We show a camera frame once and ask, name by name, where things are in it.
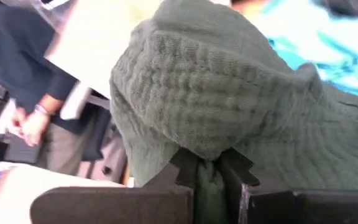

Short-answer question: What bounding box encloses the person's hand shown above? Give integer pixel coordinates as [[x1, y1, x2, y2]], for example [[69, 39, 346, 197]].
[[11, 107, 51, 147]]

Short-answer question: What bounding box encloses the person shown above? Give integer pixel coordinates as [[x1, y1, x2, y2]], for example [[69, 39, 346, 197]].
[[0, 0, 105, 177]]

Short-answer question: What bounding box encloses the blue and turquoise garment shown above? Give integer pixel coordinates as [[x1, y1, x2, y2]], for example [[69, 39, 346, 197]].
[[244, 0, 358, 100]]

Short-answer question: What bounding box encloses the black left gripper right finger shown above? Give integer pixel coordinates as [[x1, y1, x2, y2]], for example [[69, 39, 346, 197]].
[[218, 147, 358, 224]]

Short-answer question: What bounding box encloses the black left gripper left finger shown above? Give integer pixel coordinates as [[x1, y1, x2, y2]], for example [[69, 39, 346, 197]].
[[29, 147, 199, 224]]

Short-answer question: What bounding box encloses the silver wristwatch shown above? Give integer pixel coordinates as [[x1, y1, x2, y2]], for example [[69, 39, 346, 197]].
[[33, 103, 53, 117]]

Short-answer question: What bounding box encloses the green knitted garment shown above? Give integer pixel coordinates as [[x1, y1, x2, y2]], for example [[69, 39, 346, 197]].
[[109, 0, 358, 224]]

